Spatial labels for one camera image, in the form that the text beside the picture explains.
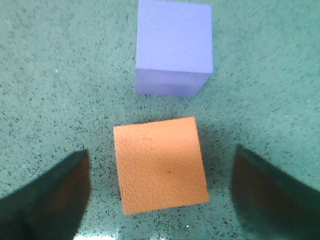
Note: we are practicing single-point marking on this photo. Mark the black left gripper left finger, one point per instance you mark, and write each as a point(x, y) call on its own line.
point(52, 206)

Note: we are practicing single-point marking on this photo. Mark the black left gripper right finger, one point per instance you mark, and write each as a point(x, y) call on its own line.
point(271, 204)

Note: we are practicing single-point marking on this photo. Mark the orange foam cube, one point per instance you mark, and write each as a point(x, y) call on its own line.
point(160, 165)

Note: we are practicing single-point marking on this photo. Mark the purple foam cube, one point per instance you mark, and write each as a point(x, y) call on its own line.
point(174, 49)

